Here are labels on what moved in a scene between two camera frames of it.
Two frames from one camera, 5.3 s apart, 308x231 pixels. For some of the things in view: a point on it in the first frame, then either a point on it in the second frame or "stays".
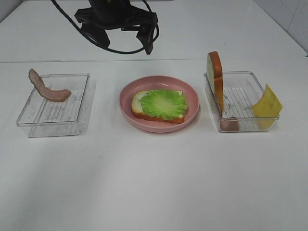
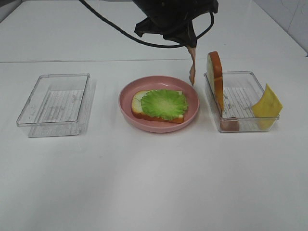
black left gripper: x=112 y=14 → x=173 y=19
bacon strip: x=56 y=95 → x=192 y=49
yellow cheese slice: x=267 y=109 stays
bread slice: x=137 y=109 stays
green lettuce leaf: x=164 y=104 stays
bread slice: x=214 y=65 stays
